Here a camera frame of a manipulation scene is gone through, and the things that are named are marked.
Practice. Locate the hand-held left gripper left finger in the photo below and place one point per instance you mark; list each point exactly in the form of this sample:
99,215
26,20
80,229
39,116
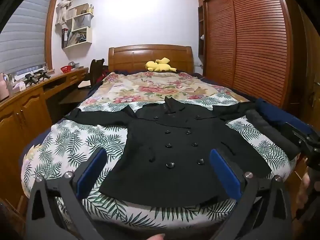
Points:
91,172

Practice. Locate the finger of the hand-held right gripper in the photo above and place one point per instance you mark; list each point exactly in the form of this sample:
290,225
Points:
301,133

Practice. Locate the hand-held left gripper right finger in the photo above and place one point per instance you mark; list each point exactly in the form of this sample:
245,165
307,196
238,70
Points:
225,175

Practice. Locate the black double-breasted coat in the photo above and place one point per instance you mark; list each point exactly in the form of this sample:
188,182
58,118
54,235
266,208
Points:
175,155

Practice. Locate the person's right hand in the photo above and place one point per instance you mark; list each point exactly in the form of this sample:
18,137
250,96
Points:
303,190

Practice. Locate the person's left hand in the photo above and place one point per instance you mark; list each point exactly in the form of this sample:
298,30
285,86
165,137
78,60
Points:
156,237

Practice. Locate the folded grey garment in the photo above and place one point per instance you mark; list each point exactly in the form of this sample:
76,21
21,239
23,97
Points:
272,132

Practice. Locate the folded navy garment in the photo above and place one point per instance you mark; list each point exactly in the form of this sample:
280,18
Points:
277,112

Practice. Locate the leaf print blanket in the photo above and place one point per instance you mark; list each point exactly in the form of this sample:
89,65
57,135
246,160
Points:
75,142

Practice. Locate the wooden desk with cabinets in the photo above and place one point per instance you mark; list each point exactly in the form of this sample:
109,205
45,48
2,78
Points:
27,105

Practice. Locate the dark wooden chair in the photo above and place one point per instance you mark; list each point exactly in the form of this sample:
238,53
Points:
93,72

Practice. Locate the floral quilt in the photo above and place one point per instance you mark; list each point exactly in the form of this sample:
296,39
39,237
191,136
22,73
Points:
155,87

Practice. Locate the red basket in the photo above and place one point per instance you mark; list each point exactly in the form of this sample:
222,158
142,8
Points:
66,69

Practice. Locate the black folding device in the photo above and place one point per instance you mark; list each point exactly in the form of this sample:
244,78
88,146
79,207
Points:
43,75
31,78

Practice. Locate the wooden louvered wardrobe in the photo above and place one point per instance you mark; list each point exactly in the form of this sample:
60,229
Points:
250,37

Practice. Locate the silver pot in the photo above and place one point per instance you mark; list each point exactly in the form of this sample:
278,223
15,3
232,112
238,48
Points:
72,64

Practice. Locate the pink bottle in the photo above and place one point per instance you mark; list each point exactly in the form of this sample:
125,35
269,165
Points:
3,86

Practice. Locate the wooden bed headboard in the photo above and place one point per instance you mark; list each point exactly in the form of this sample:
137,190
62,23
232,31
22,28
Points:
140,57

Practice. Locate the yellow plush toy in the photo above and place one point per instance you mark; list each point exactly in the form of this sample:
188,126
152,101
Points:
160,65

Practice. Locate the grey window blind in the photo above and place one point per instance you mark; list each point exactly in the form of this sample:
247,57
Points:
23,32

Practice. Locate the tied beige curtain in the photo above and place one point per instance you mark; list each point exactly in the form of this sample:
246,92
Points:
63,5

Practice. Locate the white wall shelf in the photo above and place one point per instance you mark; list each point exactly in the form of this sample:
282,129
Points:
77,27

